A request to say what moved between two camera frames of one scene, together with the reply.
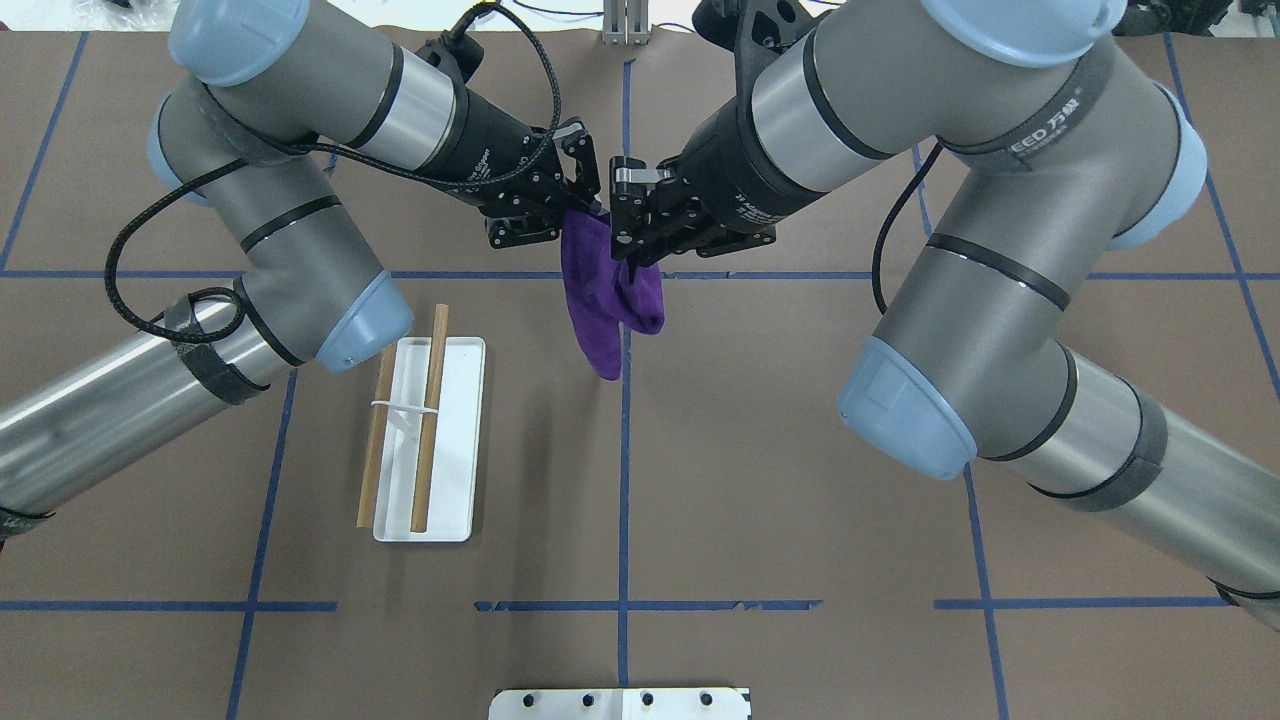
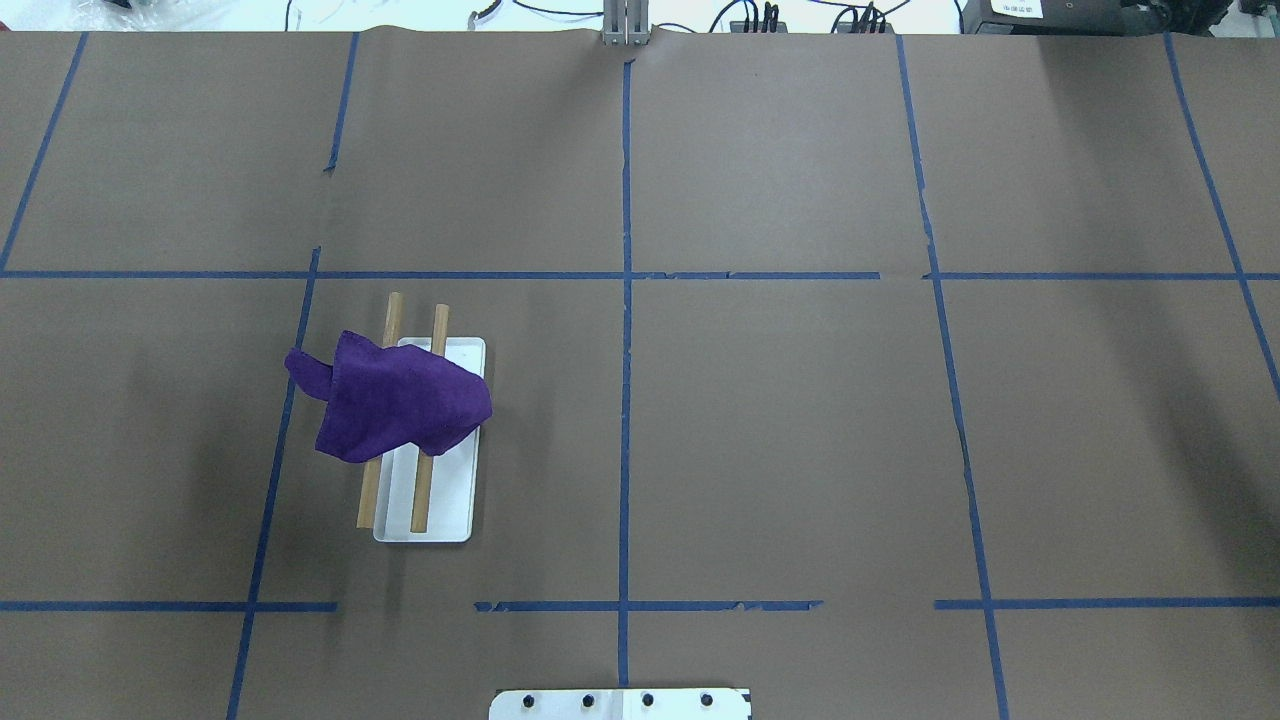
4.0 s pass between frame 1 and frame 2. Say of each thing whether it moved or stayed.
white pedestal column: stayed
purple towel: moved
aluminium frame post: stayed
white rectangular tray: stayed
